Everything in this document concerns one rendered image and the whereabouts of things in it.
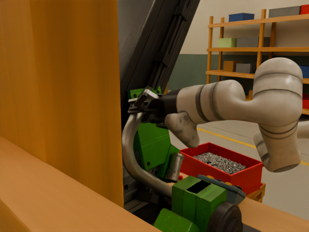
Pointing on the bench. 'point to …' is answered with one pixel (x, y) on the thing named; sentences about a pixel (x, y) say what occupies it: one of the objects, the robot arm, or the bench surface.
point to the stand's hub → (226, 219)
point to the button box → (237, 194)
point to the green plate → (150, 139)
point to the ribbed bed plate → (129, 195)
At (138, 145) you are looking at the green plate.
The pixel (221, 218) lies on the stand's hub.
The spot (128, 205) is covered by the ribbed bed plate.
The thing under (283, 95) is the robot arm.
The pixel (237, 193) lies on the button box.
